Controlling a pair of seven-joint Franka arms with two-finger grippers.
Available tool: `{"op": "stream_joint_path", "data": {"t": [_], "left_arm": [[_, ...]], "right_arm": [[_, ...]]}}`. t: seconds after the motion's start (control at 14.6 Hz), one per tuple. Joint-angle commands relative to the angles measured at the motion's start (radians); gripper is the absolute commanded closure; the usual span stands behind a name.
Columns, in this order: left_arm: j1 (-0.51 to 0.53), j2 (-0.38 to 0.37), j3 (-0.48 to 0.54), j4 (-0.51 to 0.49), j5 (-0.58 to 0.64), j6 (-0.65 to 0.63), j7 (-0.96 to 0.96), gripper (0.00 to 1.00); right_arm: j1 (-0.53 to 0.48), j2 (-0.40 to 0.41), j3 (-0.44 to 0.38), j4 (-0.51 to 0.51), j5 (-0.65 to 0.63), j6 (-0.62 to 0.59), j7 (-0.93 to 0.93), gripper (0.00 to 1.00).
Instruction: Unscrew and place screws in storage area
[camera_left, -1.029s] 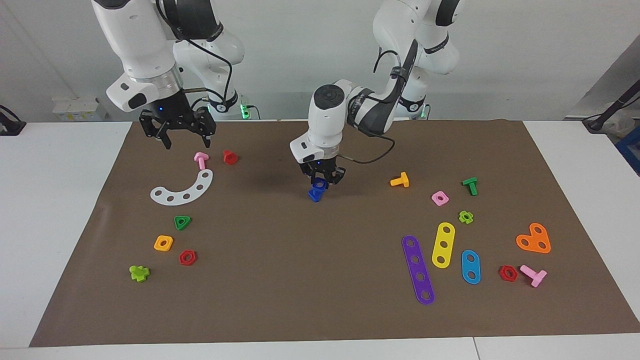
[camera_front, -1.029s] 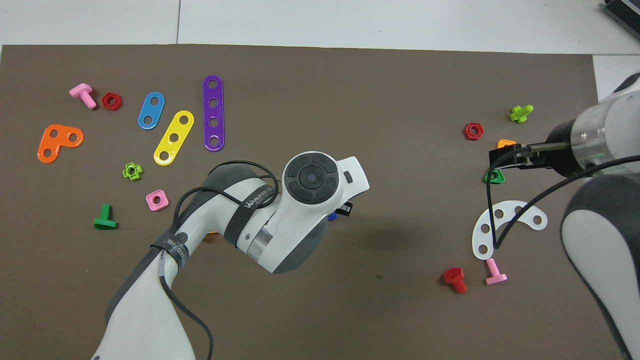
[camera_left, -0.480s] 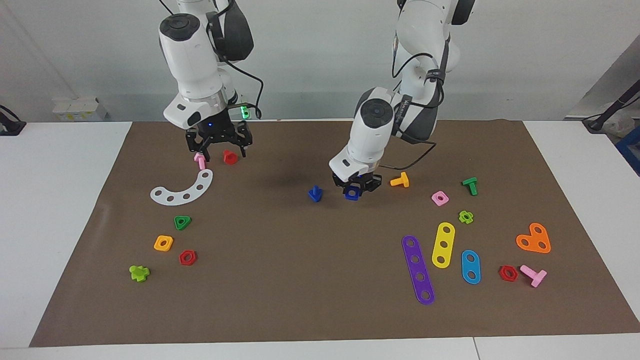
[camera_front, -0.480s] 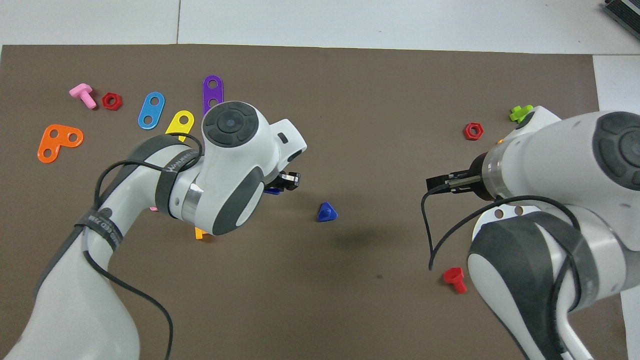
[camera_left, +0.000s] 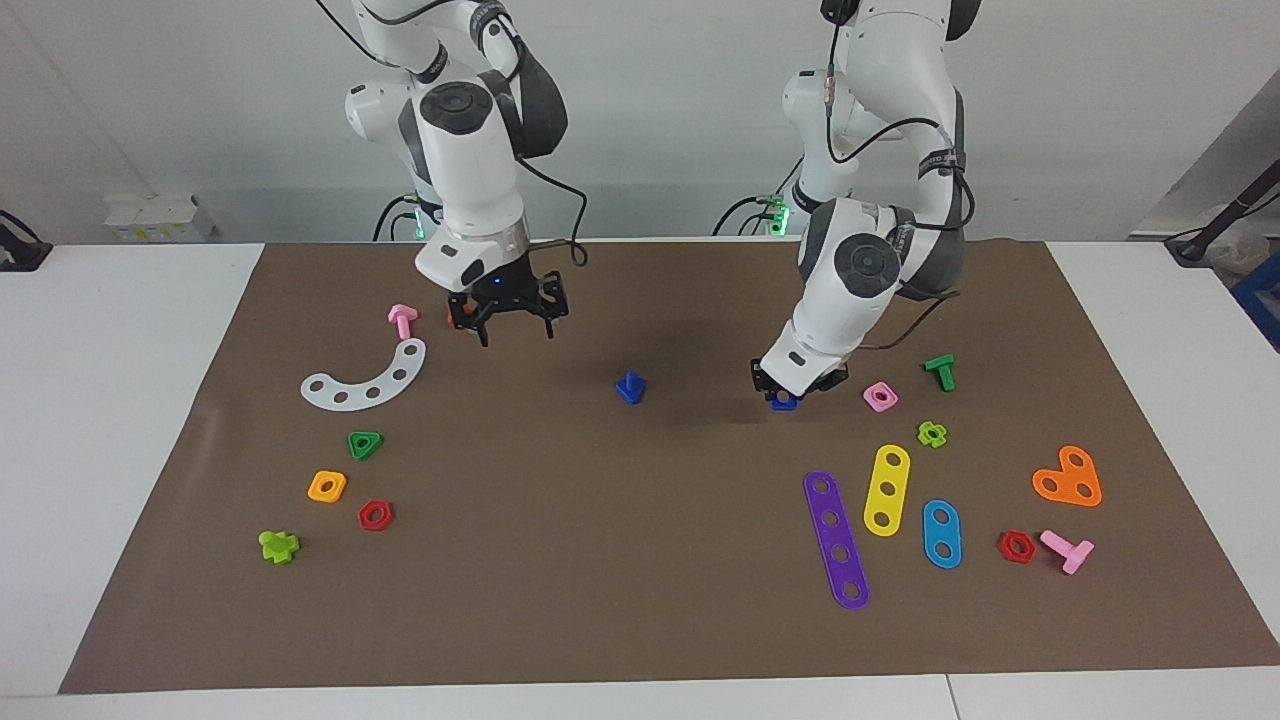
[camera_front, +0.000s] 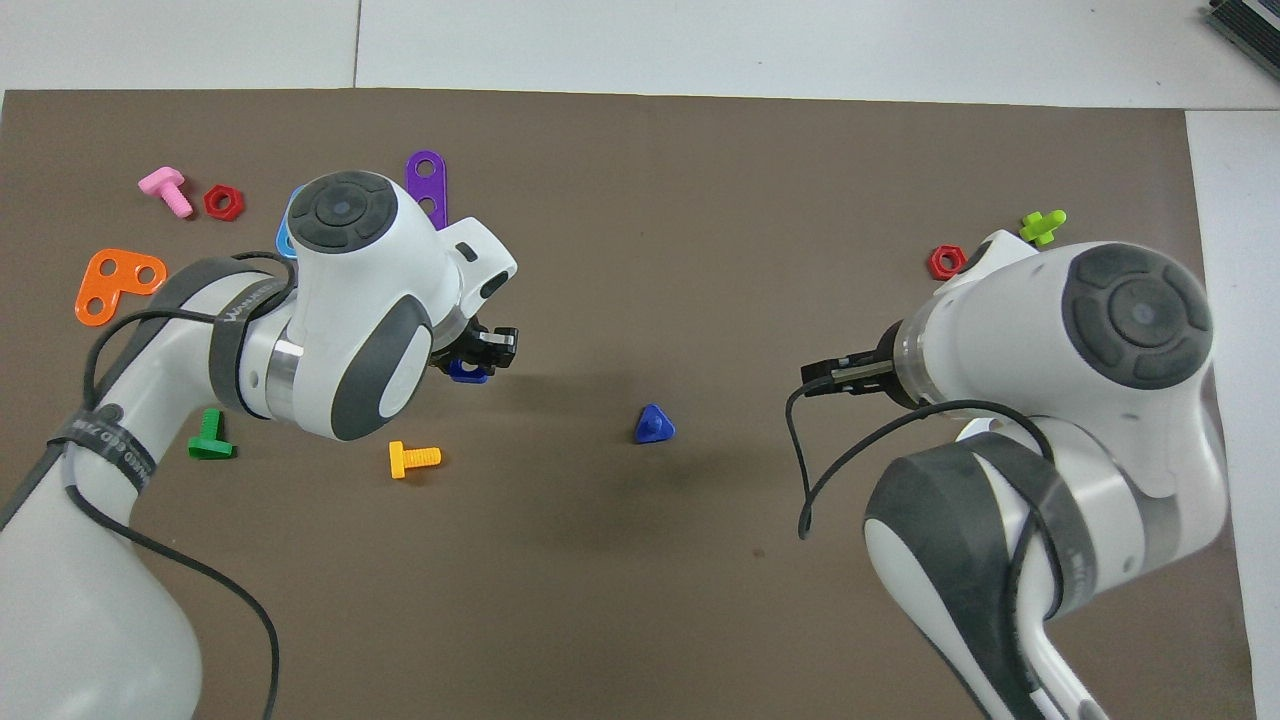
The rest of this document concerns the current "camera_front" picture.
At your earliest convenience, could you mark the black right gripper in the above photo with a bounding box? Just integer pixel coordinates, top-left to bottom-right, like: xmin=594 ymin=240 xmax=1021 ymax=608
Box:
xmin=799 ymin=320 xmax=918 ymax=412

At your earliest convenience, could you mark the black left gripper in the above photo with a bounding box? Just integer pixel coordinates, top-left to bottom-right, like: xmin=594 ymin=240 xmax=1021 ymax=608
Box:
xmin=430 ymin=315 xmax=520 ymax=377

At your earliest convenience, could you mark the orange-yellow plastic bolt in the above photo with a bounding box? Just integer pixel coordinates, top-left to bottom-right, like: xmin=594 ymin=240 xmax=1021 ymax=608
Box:
xmin=388 ymin=440 xmax=442 ymax=480

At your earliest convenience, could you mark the purple four-hole plastic plate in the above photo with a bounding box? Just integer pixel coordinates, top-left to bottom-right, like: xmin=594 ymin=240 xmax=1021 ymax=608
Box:
xmin=405 ymin=150 xmax=448 ymax=231

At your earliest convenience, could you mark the brown table mat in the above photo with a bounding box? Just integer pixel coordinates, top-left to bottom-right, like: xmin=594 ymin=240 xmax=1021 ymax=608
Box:
xmin=0 ymin=88 xmax=1259 ymax=720

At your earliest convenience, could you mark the lime cross-head plastic bolt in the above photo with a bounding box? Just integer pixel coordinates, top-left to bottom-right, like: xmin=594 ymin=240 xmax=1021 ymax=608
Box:
xmin=1018 ymin=209 xmax=1068 ymax=247

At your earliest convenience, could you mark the green plastic bolt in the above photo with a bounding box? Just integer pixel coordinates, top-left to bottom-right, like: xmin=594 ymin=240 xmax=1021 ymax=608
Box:
xmin=187 ymin=408 xmax=236 ymax=461

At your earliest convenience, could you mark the pink plastic bolt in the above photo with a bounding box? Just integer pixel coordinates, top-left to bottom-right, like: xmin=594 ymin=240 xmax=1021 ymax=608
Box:
xmin=138 ymin=166 xmax=194 ymax=219

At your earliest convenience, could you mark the orange angled three-hole plate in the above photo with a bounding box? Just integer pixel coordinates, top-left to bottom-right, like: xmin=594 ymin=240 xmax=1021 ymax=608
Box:
xmin=75 ymin=248 xmax=168 ymax=327

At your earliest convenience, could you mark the black ribbed device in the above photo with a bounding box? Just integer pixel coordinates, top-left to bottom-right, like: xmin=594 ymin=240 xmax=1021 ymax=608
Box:
xmin=1203 ymin=0 xmax=1280 ymax=56

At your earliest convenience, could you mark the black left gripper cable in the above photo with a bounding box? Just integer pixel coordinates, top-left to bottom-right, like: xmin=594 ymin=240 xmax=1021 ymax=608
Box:
xmin=60 ymin=250 xmax=293 ymax=720

